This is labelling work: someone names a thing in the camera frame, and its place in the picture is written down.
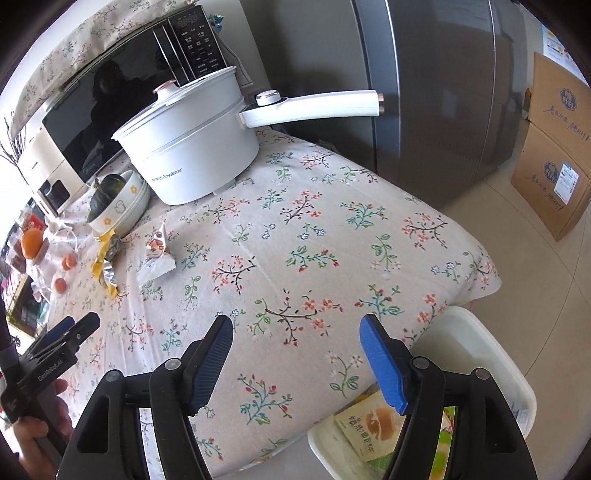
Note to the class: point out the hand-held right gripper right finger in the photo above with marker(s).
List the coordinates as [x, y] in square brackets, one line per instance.
[385, 364]

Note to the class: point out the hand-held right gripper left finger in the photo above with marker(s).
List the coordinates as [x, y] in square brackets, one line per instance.
[210, 364]

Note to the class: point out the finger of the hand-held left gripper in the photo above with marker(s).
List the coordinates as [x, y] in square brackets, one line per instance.
[51, 334]
[81, 330]

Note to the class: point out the yellow snack pouch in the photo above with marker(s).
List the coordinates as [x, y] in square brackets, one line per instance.
[364, 429]

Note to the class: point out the yellow foil wrapper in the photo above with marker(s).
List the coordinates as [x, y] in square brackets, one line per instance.
[108, 261]

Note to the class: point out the white plastic stool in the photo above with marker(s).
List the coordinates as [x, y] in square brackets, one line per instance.
[471, 341]

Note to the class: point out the small white red wrapper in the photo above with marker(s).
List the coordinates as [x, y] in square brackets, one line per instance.
[157, 263]

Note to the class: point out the person's left hand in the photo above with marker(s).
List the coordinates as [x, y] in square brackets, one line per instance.
[34, 438]

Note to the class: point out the small orange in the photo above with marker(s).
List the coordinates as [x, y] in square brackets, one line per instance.
[69, 261]
[60, 285]

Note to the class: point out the glass teapot with cork lid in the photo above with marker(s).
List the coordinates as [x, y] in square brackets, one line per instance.
[55, 258]

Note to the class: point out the large orange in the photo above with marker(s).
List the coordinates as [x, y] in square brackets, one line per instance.
[32, 243]

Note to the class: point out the dark green squash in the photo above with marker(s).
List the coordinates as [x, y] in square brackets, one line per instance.
[104, 196]

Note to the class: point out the floral tablecloth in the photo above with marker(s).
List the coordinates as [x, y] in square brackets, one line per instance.
[300, 230]

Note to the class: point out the cream air fryer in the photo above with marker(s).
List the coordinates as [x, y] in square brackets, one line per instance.
[41, 166]

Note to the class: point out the dried twigs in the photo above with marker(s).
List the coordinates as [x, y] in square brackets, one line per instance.
[10, 147]

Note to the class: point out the white electric pot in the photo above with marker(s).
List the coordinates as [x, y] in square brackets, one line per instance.
[194, 152]

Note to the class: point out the black microwave oven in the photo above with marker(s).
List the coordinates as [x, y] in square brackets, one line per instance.
[115, 101]

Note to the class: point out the cardboard box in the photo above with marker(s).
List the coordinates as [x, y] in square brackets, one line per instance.
[549, 184]
[558, 97]

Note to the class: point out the grey refrigerator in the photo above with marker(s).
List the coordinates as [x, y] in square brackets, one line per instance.
[438, 92]

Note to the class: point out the floral cover cloth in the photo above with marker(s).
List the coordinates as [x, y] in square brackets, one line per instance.
[69, 50]

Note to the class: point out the blue and white box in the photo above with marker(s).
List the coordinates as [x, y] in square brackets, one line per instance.
[556, 41]

